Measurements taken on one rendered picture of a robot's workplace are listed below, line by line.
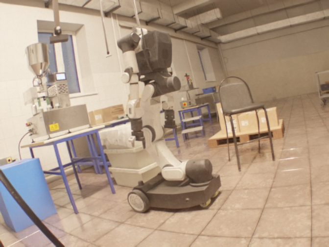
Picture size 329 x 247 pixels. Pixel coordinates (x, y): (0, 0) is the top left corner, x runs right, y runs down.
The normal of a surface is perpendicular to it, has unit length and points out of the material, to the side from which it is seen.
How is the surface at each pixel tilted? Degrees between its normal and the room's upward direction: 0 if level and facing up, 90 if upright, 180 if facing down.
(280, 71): 90
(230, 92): 77
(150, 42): 90
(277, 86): 90
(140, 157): 96
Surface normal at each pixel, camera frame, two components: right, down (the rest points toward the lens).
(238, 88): -0.14, -0.13
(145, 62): -0.48, 0.36
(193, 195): -0.22, 0.12
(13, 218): 0.82, -0.15
